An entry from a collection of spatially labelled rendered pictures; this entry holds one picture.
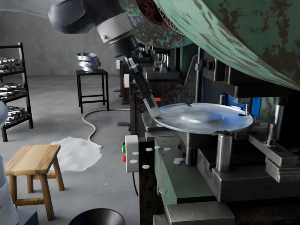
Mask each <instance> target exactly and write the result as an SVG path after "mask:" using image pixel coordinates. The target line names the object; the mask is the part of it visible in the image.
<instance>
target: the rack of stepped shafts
mask: <svg viewBox="0 0 300 225"><path fill-rule="evenodd" d="M6 48H19V54H20V61H21V62H18V59H17V58H0V101H2V102H3V103H4V104H5V106H6V107H7V108H8V118H7V120H6V123H5V124H4V126H3V127H2V128H1V132H2V138H3V142H7V141H8V139H7V133H6V130H7V129H9V128H11V127H13V126H16V125H18V124H20V123H22V122H24V121H27V120H29V128H30V129H33V119H32V112H31V105H30V98H29V89H28V82H27V75H26V68H25V59H24V52H23V45H22V42H18V45H13V46H0V49H6ZM6 72H7V73H6ZM20 73H22V76H23V83H24V87H22V84H18V83H4V82H3V80H2V77H3V76H8V75H14V74H20ZM23 97H25V99H26V105H27V111H25V108H19V107H15V106H7V105H6V103H8V102H11V101H14V100H17V99H20V98H23ZM9 98H10V99H9Z"/></svg>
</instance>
